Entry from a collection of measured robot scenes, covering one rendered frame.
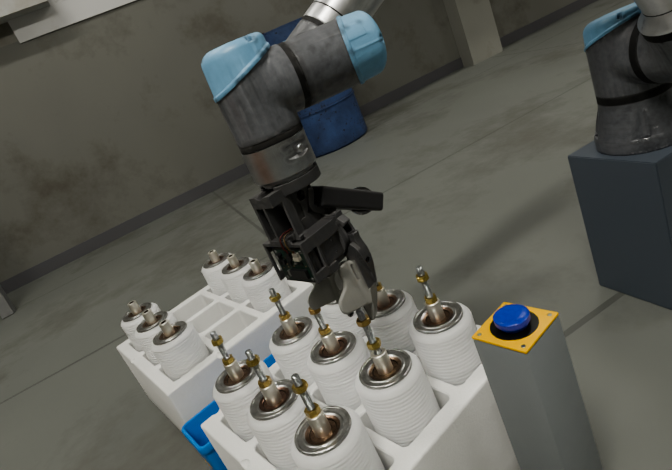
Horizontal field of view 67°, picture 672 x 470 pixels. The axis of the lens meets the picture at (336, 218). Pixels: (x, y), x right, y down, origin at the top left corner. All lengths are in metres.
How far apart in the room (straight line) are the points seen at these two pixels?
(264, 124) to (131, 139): 3.08
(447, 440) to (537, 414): 0.14
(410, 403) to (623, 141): 0.58
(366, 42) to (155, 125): 3.09
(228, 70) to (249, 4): 3.24
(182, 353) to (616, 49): 0.96
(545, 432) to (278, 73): 0.49
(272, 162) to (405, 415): 0.37
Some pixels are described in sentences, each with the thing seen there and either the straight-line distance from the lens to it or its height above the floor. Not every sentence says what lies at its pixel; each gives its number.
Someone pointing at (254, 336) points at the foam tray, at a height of 0.16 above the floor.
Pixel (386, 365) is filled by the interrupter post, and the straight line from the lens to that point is 0.71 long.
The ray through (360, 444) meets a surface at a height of 0.23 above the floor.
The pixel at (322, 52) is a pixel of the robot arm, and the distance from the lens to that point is 0.56.
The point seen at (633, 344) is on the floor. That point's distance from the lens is 1.06.
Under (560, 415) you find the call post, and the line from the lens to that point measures 0.67.
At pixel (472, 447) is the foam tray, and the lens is 0.78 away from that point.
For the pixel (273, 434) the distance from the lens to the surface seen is 0.75.
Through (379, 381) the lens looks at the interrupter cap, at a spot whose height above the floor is 0.25.
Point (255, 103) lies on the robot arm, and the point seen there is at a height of 0.64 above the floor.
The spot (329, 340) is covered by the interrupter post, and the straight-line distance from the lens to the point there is 0.79.
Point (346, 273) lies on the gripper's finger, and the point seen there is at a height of 0.42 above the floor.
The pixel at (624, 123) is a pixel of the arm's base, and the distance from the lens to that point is 1.00.
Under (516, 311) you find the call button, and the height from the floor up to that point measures 0.33.
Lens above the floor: 0.68
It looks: 19 degrees down
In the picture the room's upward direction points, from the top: 23 degrees counter-clockwise
